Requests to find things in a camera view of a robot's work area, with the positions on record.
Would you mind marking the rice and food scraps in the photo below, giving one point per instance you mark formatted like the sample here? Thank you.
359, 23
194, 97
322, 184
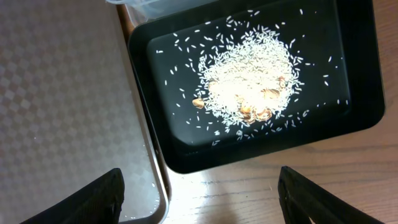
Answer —
254, 73

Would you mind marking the black tray bin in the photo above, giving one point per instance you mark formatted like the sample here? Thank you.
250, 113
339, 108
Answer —
356, 25

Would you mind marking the brown serving tray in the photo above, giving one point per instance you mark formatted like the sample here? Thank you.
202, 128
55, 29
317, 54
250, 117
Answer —
70, 110

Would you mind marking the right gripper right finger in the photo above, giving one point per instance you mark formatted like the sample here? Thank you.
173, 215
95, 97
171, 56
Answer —
303, 201

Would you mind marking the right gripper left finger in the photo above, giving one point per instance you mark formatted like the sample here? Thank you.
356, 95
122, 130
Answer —
99, 202

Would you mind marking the clear plastic bin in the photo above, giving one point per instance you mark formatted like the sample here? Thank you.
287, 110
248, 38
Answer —
141, 11

